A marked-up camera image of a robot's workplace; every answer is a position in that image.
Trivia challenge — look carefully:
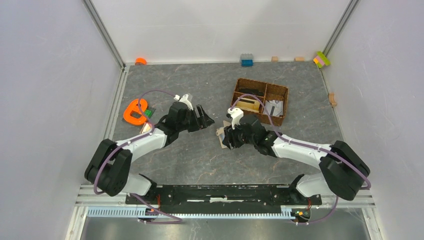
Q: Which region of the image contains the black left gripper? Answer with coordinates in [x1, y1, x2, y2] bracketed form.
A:
[177, 104, 215, 133]

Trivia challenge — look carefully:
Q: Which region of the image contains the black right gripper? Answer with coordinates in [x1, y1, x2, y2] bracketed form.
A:
[222, 121, 256, 150]

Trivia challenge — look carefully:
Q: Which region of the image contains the woven wicker divided basket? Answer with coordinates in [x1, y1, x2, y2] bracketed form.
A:
[230, 78, 289, 127]

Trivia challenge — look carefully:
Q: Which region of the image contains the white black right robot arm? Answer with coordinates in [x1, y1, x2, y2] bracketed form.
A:
[222, 115, 371, 204]

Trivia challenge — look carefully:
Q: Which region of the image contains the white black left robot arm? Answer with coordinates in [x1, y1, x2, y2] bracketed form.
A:
[84, 102, 215, 204]

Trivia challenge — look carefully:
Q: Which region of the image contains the silver white card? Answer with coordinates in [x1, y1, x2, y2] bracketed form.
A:
[263, 100, 284, 117]

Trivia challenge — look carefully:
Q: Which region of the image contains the pink triangle picture card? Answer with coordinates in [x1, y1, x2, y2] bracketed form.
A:
[139, 122, 152, 135]

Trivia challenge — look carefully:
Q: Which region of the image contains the small green brick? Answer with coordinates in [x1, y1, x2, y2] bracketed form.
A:
[144, 108, 156, 118]

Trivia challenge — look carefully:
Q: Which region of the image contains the orange plastic letter toy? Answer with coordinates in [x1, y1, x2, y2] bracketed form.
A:
[123, 98, 148, 126]

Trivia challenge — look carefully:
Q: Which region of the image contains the blue toy brick stack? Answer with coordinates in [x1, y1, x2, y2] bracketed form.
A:
[240, 53, 254, 67]

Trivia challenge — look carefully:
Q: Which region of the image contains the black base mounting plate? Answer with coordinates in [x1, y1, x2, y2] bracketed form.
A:
[143, 184, 322, 214]

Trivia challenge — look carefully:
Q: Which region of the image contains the small wooden block right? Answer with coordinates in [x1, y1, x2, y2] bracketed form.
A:
[294, 56, 305, 62]

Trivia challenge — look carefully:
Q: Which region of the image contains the orange round cap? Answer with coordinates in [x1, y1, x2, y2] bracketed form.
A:
[134, 57, 147, 66]

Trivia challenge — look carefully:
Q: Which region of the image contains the curved wooden block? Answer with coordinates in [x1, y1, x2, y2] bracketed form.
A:
[328, 92, 338, 108]

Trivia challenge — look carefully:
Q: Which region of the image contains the green pink yellow brick stack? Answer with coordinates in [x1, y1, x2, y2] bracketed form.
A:
[313, 51, 331, 69]

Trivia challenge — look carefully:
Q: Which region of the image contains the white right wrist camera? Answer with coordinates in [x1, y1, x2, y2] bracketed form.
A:
[227, 107, 244, 130]

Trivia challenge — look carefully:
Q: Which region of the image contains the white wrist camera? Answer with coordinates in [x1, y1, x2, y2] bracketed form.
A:
[173, 93, 194, 111]
[227, 107, 244, 130]

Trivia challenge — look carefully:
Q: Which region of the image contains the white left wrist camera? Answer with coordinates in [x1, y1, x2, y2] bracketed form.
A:
[173, 93, 194, 111]

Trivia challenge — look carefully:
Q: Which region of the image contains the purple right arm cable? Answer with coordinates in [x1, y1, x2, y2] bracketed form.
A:
[230, 94, 373, 227]

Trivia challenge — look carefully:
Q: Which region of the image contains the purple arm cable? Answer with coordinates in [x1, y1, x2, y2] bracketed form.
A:
[230, 94, 373, 227]
[93, 89, 185, 226]

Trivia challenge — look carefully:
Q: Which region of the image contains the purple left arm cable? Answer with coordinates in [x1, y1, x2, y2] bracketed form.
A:
[93, 89, 185, 226]

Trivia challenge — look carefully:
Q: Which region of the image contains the aluminium frame rail left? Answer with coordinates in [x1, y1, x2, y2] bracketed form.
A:
[82, 0, 126, 69]

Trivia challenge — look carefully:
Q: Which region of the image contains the aluminium frame rail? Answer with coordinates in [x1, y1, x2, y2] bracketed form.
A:
[82, 0, 126, 69]
[322, 0, 360, 56]

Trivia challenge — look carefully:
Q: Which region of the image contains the aluminium frame rail right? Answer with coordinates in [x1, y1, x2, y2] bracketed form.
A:
[322, 0, 360, 56]

